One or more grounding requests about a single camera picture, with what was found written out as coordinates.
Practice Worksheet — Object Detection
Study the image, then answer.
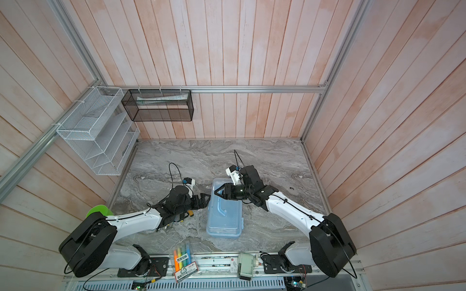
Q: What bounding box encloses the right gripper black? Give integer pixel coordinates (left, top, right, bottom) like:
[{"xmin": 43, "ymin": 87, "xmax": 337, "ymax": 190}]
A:
[{"xmin": 215, "ymin": 182, "xmax": 254, "ymax": 200}]

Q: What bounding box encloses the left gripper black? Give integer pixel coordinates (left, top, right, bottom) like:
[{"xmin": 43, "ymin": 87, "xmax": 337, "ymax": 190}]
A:
[{"xmin": 175, "ymin": 193, "xmax": 212, "ymax": 215}]

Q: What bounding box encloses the blue plastic tool box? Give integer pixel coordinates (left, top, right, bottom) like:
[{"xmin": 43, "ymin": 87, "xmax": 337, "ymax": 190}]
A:
[{"xmin": 206, "ymin": 178, "xmax": 244, "ymax": 239}]

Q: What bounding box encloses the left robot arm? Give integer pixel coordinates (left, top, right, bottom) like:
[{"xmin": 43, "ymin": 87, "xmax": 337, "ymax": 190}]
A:
[{"xmin": 58, "ymin": 184, "xmax": 211, "ymax": 278}]

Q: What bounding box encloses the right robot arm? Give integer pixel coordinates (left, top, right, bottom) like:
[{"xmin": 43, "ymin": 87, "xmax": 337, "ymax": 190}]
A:
[{"xmin": 214, "ymin": 165, "xmax": 357, "ymax": 278}]

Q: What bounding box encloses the highlighter marker pack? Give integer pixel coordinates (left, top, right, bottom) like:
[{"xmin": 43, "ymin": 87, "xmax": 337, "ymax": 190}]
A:
[{"xmin": 172, "ymin": 241, "xmax": 199, "ymax": 283}]

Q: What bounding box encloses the white green electronic box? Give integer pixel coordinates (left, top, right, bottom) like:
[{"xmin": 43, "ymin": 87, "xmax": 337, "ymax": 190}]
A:
[{"xmin": 237, "ymin": 253, "xmax": 256, "ymax": 281}]

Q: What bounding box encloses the green plastic cup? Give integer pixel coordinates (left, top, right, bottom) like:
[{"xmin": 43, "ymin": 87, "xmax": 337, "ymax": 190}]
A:
[{"xmin": 86, "ymin": 205, "xmax": 114, "ymax": 218}]

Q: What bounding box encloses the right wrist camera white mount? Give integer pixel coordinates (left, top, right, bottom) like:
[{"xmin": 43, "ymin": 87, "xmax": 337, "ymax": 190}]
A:
[{"xmin": 226, "ymin": 165, "xmax": 241, "ymax": 186}]

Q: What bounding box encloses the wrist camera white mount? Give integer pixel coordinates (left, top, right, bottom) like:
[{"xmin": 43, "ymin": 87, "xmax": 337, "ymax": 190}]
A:
[
  {"xmin": 183, "ymin": 177, "xmax": 195, "ymax": 195},
  {"xmin": 226, "ymin": 165, "xmax": 241, "ymax": 186}
]

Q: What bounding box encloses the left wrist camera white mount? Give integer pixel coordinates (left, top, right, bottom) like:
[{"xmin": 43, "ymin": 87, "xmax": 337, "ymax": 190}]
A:
[{"xmin": 183, "ymin": 177, "xmax": 195, "ymax": 195}]

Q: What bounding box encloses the aluminium front rail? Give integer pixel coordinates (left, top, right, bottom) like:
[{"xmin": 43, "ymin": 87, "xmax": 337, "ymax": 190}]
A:
[{"xmin": 62, "ymin": 250, "xmax": 365, "ymax": 283}]

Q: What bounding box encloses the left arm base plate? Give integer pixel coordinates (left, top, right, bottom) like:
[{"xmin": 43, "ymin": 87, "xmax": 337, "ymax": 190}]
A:
[{"xmin": 117, "ymin": 257, "xmax": 170, "ymax": 278}]

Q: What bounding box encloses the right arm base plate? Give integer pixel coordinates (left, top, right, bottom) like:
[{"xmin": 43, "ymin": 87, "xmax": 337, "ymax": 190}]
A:
[{"xmin": 260, "ymin": 253, "xmax": 312, "ymax": 274}]

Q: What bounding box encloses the black wire mesh basket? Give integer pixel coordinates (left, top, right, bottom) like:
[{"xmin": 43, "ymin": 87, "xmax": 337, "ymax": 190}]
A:
[{"xmin": 122, "ymin": 89, "xmax": 194, "ymax": 122}]

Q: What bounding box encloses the white wire mesh shelf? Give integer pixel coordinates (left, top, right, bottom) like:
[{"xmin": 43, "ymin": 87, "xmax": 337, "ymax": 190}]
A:
[{"xmin": 57, "ymin": 87, "xmax": 140, "ymax": 176}]

